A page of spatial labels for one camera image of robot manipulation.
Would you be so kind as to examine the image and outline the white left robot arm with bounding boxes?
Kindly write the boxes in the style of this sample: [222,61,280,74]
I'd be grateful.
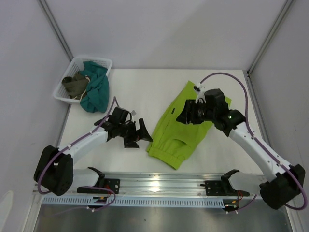
[33,107,152,196]

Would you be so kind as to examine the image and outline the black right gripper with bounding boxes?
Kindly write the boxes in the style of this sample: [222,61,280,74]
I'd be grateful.
[176,100,216,125]

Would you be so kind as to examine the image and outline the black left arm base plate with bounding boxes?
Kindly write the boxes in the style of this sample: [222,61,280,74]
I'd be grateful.
[77,178,120,194]

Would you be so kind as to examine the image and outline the left aluminium corner post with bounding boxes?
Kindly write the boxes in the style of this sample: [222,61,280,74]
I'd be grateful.
[37,0,74,61]

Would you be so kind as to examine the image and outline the aluminium corner post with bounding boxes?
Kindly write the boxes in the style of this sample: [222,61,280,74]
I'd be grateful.
[246,0,295,77]
[37,0,74,61]

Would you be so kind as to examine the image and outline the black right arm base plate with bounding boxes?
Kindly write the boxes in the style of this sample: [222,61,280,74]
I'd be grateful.
[200,180,250,197]

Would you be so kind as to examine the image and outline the aluminium mounting rail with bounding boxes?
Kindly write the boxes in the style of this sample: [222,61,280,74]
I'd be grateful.
[32,172,266,197]

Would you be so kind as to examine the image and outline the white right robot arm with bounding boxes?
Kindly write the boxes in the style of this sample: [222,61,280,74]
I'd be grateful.
[176,86,308,210]

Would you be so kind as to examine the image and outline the slotted grey cable duct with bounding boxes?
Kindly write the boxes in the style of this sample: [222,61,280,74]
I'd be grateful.
[42,196,225,208]

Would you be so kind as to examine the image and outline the white plastic basket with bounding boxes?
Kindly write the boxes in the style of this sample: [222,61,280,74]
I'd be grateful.
[53,55,113,104]

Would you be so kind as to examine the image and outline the olive brown shorts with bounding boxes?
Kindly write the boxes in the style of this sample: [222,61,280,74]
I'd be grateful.
[61,71,90,101]

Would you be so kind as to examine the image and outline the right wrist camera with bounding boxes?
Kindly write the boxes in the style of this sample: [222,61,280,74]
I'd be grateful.
[194,82,206,104]

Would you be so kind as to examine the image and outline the right aluminium corner post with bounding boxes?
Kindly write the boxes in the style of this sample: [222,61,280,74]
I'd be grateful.
[246,0,295,77]

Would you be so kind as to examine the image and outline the teal shorts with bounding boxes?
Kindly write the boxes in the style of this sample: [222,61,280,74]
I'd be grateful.
[80,61,110,113]

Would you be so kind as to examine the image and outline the lime green shorts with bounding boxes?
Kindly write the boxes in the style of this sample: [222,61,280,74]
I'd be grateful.
[146,81,232,171]

